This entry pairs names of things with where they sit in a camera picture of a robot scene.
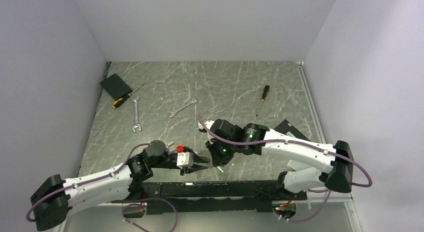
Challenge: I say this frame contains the black box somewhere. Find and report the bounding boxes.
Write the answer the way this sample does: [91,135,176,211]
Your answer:
[274,119,310,141]
[99,74,133,100]

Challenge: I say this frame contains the silver wrench left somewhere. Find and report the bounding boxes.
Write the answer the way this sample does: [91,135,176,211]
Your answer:
[130,94,142,133]

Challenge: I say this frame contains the silver combination wrench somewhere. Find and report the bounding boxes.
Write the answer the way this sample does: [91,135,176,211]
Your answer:
[168,98,197,118]

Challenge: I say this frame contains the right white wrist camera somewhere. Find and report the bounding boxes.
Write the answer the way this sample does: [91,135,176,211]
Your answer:
[198,120,214,133]

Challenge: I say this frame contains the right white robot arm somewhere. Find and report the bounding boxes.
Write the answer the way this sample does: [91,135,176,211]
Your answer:
[199,119,354,199]

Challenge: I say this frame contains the purple cable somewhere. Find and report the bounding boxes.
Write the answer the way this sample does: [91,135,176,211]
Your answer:
[197,115,374,223]
[25,143,180,232]

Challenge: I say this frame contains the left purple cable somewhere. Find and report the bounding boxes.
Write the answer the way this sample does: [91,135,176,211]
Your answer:
[25,143,180,232]

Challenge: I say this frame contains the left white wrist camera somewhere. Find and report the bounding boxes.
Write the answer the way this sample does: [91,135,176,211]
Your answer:
[176,145,194,169]

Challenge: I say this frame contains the orange black screwdriver left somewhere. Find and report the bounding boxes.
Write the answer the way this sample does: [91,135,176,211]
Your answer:
[112,84,144,109]

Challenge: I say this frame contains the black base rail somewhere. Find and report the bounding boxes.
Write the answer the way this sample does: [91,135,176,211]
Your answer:
[121,180,307,215]

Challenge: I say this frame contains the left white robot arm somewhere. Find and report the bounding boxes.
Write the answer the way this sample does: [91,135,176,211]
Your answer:
[26,140,210,231]

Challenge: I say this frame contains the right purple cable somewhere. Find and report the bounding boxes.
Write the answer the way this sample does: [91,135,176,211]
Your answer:
[197,115,374,223]

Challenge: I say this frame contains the black box right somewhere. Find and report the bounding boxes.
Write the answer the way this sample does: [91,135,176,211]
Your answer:
[274,119,310,141]

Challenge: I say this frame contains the orange black screwdriver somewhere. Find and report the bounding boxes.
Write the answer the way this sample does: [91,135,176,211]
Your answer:
[255,85,270,117]
[112,84,144,109]

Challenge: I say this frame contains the orange black screwdriver right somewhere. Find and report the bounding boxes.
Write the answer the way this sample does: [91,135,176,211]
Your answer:
[255,85,270,117]

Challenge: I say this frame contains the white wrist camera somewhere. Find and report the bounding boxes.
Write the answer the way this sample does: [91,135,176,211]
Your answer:
[176,145,194,169]
[198,120,214,133]

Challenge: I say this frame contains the black box left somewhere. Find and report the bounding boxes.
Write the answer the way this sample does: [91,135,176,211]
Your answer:
[99,74,133,100]

